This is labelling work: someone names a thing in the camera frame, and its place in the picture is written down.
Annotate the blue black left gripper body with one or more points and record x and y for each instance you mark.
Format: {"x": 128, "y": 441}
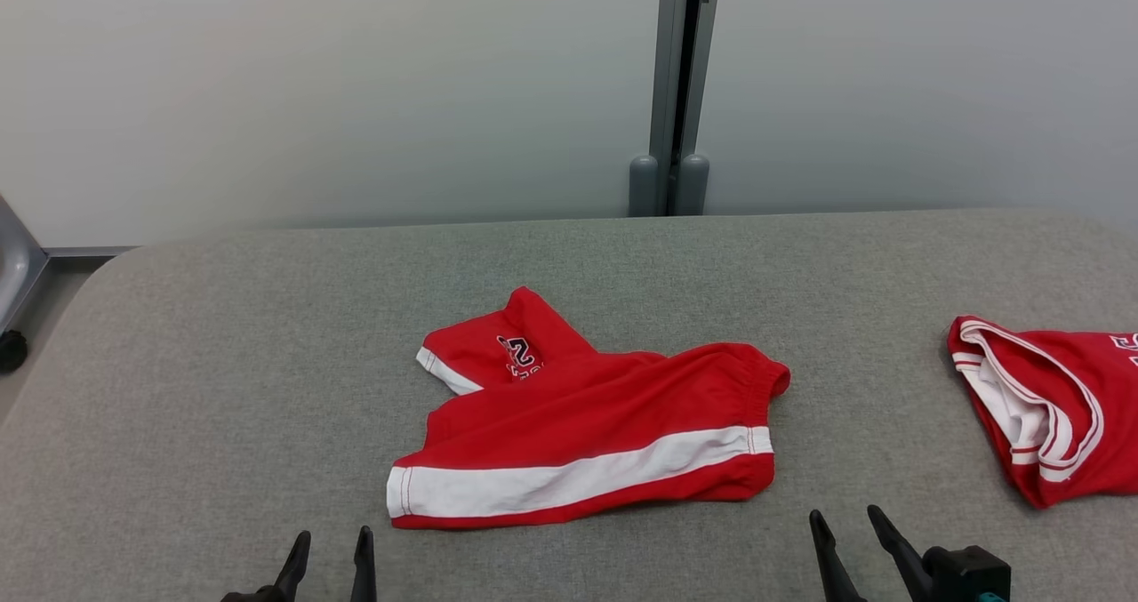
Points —
{"x": 253, "y": 597}

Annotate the grey metal post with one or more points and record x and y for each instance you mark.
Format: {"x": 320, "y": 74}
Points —
{"x": 676, "y": 77}

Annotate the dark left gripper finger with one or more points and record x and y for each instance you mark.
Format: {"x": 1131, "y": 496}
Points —
{"x": 363, "y": 566}
{"x": 293, "y": 571}

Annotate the metal cart with wheels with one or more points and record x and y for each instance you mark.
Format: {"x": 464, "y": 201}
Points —
{"x": 13, "y": 273}

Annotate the red white-trimmed jersey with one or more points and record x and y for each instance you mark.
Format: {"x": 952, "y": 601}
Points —
{"x": 1067, "y": 406}

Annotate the red shorts with white stripe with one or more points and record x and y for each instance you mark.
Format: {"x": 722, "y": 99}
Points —
{"x": 587, "y": 424}

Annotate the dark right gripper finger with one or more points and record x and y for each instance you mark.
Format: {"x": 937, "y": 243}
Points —
{"x": 831, "y": 566}
{"x": 902, "y": 562}

